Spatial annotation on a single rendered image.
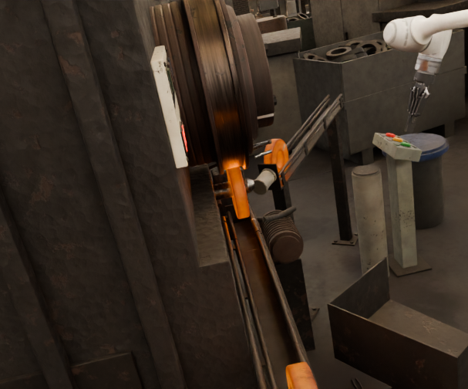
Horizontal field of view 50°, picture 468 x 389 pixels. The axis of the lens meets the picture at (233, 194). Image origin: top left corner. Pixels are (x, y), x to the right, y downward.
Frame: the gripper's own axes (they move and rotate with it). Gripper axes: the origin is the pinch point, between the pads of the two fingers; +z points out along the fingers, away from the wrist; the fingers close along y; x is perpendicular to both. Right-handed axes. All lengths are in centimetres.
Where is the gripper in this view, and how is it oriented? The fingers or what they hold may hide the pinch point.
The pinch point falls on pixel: (411, 123)
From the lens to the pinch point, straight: 217.0
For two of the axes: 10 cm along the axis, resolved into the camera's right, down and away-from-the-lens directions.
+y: 1.1, 3.6, -9.2
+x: 9.8, 1.1, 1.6
